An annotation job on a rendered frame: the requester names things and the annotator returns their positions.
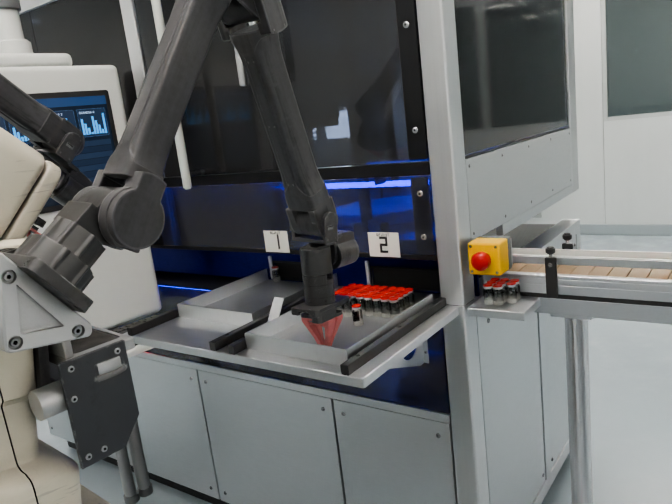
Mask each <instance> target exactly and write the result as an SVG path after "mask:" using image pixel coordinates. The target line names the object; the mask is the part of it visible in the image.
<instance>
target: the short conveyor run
mask: <svg viewBox="0 0 672 504"><path fill-rule="evenodd" d="M562 237H563V239H564V240H566V243H562V249H555V247H554V246H547V248H545V249H540V248H512V258H513V265H512V268H511V269H509V270H507V271H506V272H505V273H503V274H502V275H501V276H493V275H482V290H484V288H483V284H485V283H487V281H489V280H491V278H500V279H502V278H508V279H509V282H510V279H519V285H520V296H527V297H539V298H540V306H539V307H538V308H537V309H536V310H535V311H534V312H537V313H548V314H559V315H570V316H581V317H592V318H603V319H614V320H626V321H637V322H648V323H659V324H670V325H672V252H646V251H610V250H575V249H573V243H569V240H571V239H572V234H571V233H564V234H563V235H562Z"/></svg>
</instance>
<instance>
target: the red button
mask: <svg viewBox="0 0 672 504"><path fill-rule="evenodd" d="M471 265H472V266H473V268H474V269H475V270H477V271H484V270H486V269H487V268H489V266H490V265H491V259H490V256H489V255H488V254H487V253H485V252H477V253H476V254H474V255H473V256H472V258H471Z"/></svg>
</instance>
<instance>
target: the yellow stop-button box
mask: <svg viewBox="0 0 672 504"><path fill-rule="evenodd" d="M477 252H485V253H487V254H488V255H489V256H490V259H491V265H490V266H489V268H487V269H486V270H484V271H477V270H475V269H474V268H473V266H472V265H471V258H472V256H473V255H474V254H476V253H477ZM468 257H469V270H470V274H475V275H493V276H501V275H502V274H503V273H505V272H506V271H507V270H509V269H511V268H512V256H511V238H510V236H479V237H477V238H476V239H474V240H472V241H471V242H469V243H468Z"/></svg>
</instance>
